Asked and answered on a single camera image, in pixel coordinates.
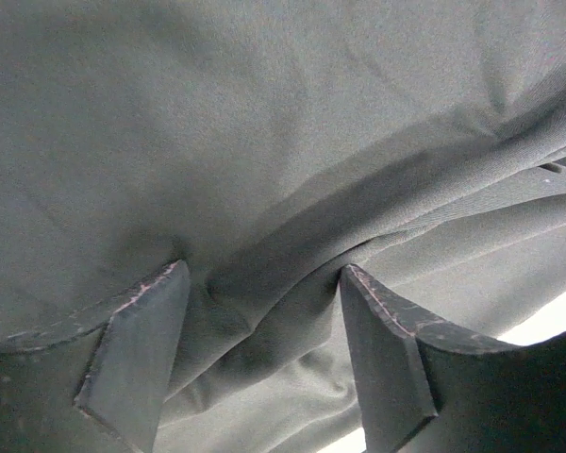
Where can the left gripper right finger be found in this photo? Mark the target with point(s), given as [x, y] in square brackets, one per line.
[425, 384]

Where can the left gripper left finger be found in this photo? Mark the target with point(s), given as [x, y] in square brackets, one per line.
[97, 380]

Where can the black trousers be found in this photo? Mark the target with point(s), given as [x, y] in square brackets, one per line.
[268, 144]

